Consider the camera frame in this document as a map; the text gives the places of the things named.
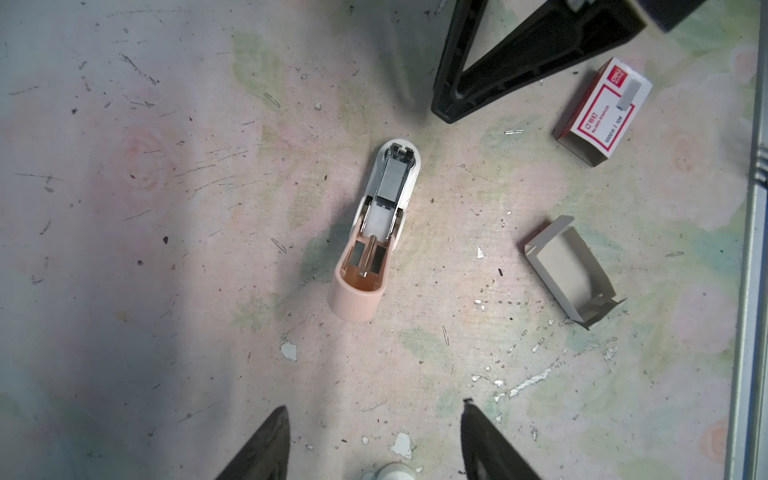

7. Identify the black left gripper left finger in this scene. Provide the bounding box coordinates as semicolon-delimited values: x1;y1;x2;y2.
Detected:
216;405;291;480

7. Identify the pink white stapler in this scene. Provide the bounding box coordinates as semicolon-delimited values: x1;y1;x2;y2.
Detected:
362;462;415;480
328;139;421;323

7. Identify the white staple box tray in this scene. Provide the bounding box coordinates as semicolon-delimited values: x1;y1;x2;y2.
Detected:
523;215;624;329

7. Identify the red white staple box sleeve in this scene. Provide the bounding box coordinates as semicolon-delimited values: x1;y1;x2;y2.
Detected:
556;57;653;167

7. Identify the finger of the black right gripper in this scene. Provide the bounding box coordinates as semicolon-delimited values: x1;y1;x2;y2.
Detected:
457;0;646;118
431;0;488;124

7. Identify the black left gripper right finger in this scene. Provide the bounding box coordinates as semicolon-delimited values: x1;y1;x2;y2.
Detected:
460;398;541;480

